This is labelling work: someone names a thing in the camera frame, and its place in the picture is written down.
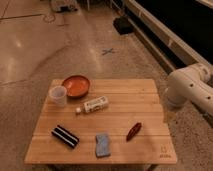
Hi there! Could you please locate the dark red pepper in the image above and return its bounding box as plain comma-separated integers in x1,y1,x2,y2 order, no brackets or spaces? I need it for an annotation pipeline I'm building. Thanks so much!
126,122,142,141

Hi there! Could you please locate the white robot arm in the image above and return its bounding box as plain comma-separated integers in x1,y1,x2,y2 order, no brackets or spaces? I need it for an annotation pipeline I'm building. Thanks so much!
165,63,213,116

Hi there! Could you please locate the orange ceramic bowl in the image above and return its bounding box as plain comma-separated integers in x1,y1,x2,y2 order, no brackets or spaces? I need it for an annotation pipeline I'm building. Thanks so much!
62,75,90,98

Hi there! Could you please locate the small white labelled bottle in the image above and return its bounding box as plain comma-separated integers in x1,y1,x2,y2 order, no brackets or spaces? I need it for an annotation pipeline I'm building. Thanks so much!
76,96,109,114

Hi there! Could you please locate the wooden slatted table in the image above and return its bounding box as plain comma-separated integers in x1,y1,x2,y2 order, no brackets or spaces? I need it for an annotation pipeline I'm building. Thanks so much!
25,79,177,164

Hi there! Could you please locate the translucent plastic cup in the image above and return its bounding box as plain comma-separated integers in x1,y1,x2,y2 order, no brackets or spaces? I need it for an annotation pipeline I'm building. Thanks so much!
49,86,67,107

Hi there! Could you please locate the black object on floor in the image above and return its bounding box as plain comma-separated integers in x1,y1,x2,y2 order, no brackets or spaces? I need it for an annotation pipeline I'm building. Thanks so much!
113,17,133,35

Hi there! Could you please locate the black white striped block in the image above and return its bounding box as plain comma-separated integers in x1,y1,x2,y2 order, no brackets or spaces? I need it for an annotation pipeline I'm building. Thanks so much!
51,125,79,148

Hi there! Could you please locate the long white black bench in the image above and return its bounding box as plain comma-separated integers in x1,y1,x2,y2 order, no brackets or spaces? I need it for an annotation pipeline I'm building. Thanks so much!
109,0,213,83

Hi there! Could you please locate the white equipment on floor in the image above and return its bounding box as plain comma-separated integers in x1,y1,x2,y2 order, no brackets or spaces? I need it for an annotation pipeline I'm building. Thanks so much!
50,0,77,12

